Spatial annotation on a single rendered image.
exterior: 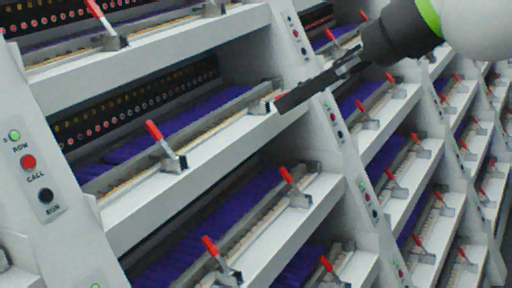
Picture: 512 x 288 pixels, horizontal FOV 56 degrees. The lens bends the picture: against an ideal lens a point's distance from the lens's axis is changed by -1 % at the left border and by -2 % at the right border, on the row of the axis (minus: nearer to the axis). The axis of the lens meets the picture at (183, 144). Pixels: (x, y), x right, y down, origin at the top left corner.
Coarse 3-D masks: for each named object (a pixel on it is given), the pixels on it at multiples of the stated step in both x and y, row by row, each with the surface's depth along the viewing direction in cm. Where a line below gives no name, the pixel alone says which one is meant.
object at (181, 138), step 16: (240, 96) 97; (256, 96) 99; (224, 112) 91; (240, 112) 92; (192, 128) 84; (208, 128) 87; (176, 144) 81; (128, 160) 74; (144, 160) 75; (112, 176) 70; (128, 176) 73; (96, 192) 68
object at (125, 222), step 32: (192, 96) 102; (128, 128) 88; (256, 128) 86; (192, 160) 76; (224, 160) 79; (128, 192) 69; (160, 192) 67; (192, 192) 73; (128, 224) 63; (160, 224) 68
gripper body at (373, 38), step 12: (372, 24) 72; (360, 36) 73; (372, 36) 71; (384, 36) 70; (360, 48) 77; (372, 48) 71; (384, 48) 70; (348, 60) 74; (372, 60) 72; (384, 60) 72; (396, 60) 72
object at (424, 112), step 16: (336, 0) 160; (352, 0) 157; (368, 0) 154; (384, 0) 151; (336, 16) 162; (400, 64) 156; (416, 64) 155; (416, 112) 158; (432, 112) 155; (448, 128) 161; (448, 144) 157; (448, 160) 158; (448, 176) 160; (464, 176) 161; (464, 208) 160; (464, 224) 162; (480, 224) 160; (496, 256) 164; (496, 272) 162
